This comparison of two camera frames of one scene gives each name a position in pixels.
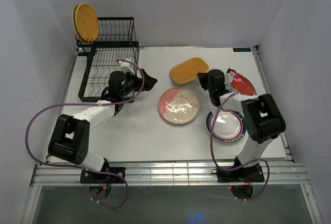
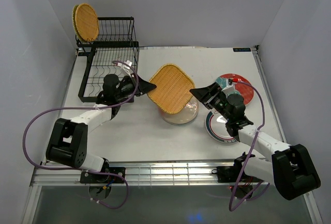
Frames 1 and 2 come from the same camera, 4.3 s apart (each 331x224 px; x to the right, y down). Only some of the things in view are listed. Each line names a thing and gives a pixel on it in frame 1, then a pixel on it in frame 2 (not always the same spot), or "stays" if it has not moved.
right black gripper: (202, 77) -> (203, 93)
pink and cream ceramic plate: (178, 106) stays
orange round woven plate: (87, 23) stays
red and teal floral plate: (241, 84) stays
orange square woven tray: (187, 70) -> (172, 90)
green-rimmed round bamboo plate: (74, 10) stays
